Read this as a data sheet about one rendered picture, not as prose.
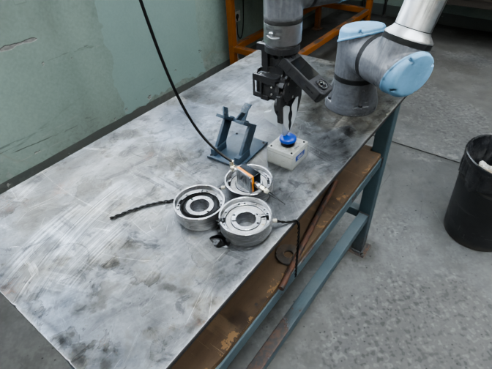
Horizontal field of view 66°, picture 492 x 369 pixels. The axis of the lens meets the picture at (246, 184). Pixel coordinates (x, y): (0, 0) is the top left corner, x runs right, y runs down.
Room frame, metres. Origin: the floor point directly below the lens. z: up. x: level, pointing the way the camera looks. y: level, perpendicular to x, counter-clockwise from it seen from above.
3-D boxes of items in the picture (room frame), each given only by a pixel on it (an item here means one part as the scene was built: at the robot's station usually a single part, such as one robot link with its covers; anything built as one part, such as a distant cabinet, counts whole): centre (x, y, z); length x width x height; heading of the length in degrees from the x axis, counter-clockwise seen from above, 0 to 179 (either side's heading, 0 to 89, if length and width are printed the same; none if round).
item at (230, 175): (0.63, -0.01, 0.82); 0.10 x 0.10 x 0.04
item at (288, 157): (0.75, -0.11, 0.82); 0.08 x 0.07 x 0.05; 141
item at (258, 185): (0.60, -0.02, 0.85); 0.17 x 0.02 x 0.04; 39
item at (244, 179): (0.61, 0.00, 0.85); 0.05 x 0.02 x 0.04; 39
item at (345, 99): (1.00, -0.32, 0.85); 0.15 x 0.15 x 0.10
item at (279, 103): (0.73, -0.09, 0.96); 0.05 x 0.02 x 0.09; 141
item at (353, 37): (0.99, -0.33, 0.97); 0.13 x 0.12 x 0.14; 23
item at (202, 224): (0.56, 0.10, 0.82); 0.10 x 0.10 x 0.04
